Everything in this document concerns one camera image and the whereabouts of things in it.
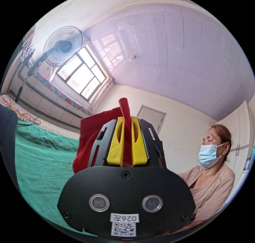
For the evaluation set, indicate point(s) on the black standing fan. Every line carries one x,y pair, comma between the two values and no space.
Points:
61,45

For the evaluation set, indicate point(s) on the white wardrobe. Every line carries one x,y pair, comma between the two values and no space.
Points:
239,139

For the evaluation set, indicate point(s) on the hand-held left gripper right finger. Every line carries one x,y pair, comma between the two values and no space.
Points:
141,151

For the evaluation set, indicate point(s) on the dark garment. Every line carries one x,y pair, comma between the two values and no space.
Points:
7,139

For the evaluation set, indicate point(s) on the bed with green sheet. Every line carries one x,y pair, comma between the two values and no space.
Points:
45,167

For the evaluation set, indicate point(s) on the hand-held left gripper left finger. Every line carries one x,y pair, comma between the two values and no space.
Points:
114,151

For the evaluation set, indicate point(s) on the ceiling lamp bulb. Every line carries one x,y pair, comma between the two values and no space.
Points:
132,58

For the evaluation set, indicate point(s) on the floral hanging cloth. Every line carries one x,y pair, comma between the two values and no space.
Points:
26,47

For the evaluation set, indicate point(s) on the white cupboard door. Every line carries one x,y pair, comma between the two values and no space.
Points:
151,117

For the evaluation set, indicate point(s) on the window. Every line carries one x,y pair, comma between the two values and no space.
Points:
83,73

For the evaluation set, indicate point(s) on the red pants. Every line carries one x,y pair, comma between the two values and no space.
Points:
88,135

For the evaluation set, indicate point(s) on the person's body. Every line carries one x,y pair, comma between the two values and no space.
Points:
211,185

